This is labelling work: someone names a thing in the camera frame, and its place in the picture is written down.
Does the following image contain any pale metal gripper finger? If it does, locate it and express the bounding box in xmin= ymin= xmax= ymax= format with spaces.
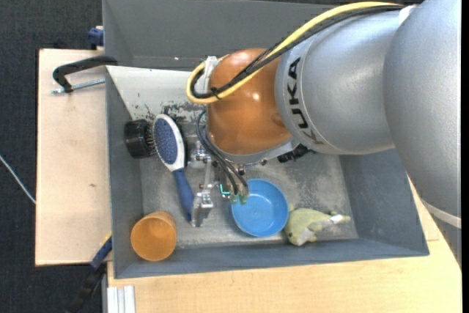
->
xmin=195 ymin=142 xmax=215 ymax=195
xmin=190 ymin=191 xmax=215 ymax=229

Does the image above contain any blue and white hairbrush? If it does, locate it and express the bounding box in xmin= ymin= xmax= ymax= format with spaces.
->
xmin=152 ymin=113 xmax=196 ymax=223

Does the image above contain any black round jar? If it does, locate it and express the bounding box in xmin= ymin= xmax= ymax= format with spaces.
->
xmin=123 ymin=118 xmax=154 ymax=160

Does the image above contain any blue plastic bowl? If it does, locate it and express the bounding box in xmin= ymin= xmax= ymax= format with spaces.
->
xmin=229 ymin=178 xmax=290 ymax=238

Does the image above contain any orange plastic cup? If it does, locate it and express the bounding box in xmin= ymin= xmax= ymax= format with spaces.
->
xmin=130 ymin=210 xmax=178 ymax=262

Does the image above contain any green plush toy animal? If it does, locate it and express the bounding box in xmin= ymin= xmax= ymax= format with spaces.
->
xmin=284 ymin=206 xmax=352 ymax=247

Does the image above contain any pale wood flat board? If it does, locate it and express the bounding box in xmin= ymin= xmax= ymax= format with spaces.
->
xmin=34 ymin=48 xmax=113 ymax=267

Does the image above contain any grey metal bin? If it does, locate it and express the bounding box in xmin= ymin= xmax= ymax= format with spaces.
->
xmin=101 ymin=0 xmax=430 ymax=279

